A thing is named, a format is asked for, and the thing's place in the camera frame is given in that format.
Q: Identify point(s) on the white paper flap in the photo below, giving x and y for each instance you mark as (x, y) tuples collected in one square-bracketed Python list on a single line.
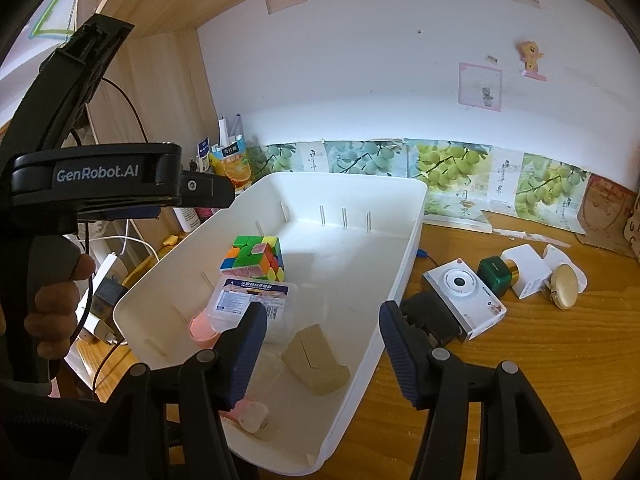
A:
[(555, 255)]

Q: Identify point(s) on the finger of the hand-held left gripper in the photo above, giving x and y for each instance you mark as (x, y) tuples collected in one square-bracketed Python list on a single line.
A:
[(210, 190)]

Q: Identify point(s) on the wooden desk hutch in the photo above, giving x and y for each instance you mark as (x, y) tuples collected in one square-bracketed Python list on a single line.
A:
[(165, 85)]

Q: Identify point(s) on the pink tube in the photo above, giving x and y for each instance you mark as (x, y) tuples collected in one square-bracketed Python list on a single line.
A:
[(202, 330)]

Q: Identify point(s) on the white plug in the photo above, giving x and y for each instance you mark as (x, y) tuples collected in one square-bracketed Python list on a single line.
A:
[(102, 331)]

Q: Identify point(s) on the pink framed wall picture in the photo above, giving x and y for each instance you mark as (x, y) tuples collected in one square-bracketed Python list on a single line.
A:
[(480, 87)]

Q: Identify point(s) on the white paper strip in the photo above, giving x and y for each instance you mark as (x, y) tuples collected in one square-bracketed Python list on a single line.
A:
[(525, 236)]

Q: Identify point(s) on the clear box with printed label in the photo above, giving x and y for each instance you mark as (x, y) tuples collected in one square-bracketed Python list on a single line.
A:
[(250, 297)]

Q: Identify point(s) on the beige wedge sponge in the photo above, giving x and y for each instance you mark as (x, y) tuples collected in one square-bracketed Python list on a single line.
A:
[(312, 360)]

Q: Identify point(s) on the white instant camera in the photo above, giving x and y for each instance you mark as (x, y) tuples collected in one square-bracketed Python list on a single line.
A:
[(480, 310)]

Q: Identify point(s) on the black power adapter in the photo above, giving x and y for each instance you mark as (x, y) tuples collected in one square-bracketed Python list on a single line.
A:
[(106, 297)]

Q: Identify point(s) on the green and gold bottle cap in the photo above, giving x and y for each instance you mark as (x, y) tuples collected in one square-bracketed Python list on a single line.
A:
[(492, 275)]

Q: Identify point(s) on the small yellow item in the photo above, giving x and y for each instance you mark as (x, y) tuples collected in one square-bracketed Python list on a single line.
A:
[(170, 240)]

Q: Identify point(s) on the small white box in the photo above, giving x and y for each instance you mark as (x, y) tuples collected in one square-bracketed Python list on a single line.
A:
[(527, 267)]

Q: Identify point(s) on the orange juice carton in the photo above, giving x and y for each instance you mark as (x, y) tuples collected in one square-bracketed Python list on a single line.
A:
[(232, 170)]

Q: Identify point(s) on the grape print poster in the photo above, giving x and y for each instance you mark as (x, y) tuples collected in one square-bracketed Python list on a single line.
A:
[(445, 165), (360, 155), (545, 180), (280, 157)]

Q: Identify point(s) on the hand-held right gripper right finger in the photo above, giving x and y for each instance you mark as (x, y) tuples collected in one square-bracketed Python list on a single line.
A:
[(400, 355)]

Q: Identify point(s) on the pony wall sticker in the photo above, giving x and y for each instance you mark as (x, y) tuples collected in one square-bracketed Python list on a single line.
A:
[(531, 55)]

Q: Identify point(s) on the person's left hand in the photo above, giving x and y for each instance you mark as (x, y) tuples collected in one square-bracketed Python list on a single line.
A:
[(50, 305)]

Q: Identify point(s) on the green edged sheet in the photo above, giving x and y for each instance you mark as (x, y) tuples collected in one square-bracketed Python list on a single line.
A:
[(60, 10)]

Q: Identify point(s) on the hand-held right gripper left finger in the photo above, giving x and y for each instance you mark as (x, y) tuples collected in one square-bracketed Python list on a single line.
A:
[(247, 355)]

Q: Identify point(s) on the black zipped bag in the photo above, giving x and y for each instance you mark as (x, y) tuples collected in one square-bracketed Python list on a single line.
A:
[(40, 435)]

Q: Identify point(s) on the white tube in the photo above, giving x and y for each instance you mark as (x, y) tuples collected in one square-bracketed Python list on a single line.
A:
[(202, 155)]

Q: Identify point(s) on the cardboard sheet with drawing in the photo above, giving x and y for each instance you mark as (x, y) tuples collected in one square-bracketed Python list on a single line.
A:
[(605, 210)]

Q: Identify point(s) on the colourful puzzle cube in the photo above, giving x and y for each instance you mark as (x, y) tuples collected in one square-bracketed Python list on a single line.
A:
[(250, 260)]

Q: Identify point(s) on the white power strip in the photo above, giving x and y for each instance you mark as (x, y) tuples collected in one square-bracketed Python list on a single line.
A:
[(111, 267)]

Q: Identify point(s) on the brown lettered paper bag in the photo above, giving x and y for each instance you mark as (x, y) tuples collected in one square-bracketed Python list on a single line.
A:
[(634, 232)]

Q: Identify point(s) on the white spray bottle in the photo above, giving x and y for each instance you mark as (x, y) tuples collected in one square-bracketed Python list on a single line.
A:
[(187, 220)]

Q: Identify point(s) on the white plastic bin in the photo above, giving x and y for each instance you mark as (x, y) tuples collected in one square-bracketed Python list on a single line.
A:
[(325, 285)]

